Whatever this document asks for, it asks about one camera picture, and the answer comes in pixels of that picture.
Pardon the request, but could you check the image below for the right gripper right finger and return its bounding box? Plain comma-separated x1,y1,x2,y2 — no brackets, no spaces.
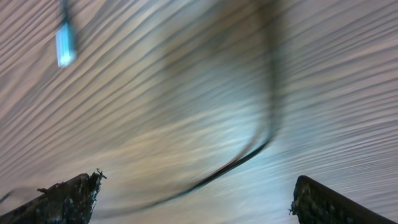
289,175,396,224

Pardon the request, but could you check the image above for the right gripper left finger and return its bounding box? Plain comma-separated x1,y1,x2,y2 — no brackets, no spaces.
1,170,106,224

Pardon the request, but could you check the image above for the braided black USB cable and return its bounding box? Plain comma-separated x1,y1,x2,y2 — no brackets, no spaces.
55,0,280,215

